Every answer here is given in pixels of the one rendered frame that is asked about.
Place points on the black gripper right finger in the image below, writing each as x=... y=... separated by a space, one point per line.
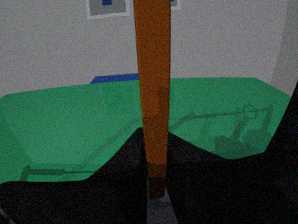
x=203 y=187

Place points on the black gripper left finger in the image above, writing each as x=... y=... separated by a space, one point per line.
x=116 y=194

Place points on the orange handle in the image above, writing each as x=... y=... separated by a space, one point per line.
x=152 y=31

